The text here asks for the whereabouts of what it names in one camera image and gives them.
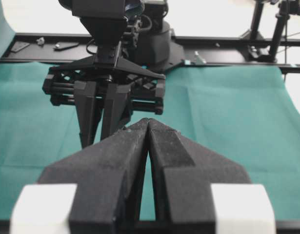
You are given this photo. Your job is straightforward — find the black aluminium frame rail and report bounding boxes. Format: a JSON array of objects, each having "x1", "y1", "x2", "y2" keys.
[{"x1": 0, "y1": 33, "x2": 300, "y2": 74}]

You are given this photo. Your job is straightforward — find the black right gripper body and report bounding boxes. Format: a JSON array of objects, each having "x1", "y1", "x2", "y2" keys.
[{"x1": 42, "y1": 41, "x2": 166, "y2": 115}]

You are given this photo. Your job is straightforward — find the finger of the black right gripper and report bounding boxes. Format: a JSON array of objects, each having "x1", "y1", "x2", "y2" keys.
[
  {"x1": 100, "y1": 83, "x2": 133, "y2": 140},
  {"x1": 74, "y1": 81, "x2": 101, "y2": 148}
]

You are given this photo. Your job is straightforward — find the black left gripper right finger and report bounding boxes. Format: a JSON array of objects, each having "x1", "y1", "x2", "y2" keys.
[{"x1": 148, "y1": 119, "x2": 276, "y2": 234}]

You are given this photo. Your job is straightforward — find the black camera tripod stand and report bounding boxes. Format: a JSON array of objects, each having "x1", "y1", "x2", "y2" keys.
[{"x1": 240, "y1": 0, "x2": 300, "y2": 62}]

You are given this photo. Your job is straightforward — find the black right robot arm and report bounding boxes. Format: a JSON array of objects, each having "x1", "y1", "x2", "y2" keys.
[{"x1": 42, "y1": 0, "x2": 184, "y2": 148}]

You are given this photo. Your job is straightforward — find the metal bracket on rail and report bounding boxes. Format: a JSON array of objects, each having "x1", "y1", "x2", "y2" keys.
[{"x1": 194, "y1": 51, "x2": 207, "y2": 65}]

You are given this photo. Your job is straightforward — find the green table mat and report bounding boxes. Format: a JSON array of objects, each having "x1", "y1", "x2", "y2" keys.
[{"x1": 0, "y1": 0, "x2": 300, "y2": 221}]

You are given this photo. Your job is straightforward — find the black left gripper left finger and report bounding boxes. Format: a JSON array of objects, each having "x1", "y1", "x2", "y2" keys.
[{"x1": 9, "y1": 118, "x2": 150, "y2": 234}]

